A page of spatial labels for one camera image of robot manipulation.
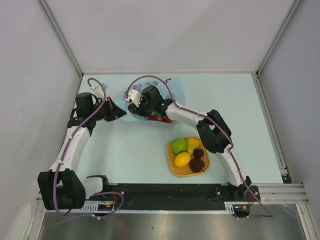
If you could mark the light blue plastic bag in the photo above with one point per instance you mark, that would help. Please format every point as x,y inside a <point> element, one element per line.
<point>176,88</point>

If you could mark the yellow fake lemon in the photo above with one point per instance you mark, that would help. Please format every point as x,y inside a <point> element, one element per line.
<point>182,159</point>
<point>193,143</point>

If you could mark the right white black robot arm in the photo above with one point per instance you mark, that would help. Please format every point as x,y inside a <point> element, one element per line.
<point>214,133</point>

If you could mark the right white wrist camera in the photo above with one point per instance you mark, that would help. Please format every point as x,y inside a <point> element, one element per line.
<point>134,96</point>

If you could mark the aluminium frame rail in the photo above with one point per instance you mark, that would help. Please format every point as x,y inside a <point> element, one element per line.
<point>282,192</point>

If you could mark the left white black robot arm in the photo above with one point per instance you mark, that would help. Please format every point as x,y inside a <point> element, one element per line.
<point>60,187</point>

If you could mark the woven bamboo tray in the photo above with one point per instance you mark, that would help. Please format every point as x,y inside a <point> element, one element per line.
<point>186,171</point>

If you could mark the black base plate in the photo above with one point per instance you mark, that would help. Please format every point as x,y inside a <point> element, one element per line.
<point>178,197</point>

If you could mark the white slotted cable duct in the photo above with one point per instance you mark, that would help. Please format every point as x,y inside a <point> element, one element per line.
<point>98,208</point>

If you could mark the red cherry tomato bunch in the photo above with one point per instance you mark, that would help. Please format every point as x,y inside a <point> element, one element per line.
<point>160,118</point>

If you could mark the green fake lime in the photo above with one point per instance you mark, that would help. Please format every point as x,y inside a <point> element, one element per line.
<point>179,145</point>

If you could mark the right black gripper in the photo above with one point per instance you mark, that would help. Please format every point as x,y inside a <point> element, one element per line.
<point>138,110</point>

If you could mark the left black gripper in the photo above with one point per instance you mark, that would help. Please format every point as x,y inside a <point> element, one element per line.
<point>114,112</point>

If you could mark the dark red fake plum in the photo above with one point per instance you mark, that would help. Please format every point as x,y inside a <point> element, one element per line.
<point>196,165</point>
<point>198,153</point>

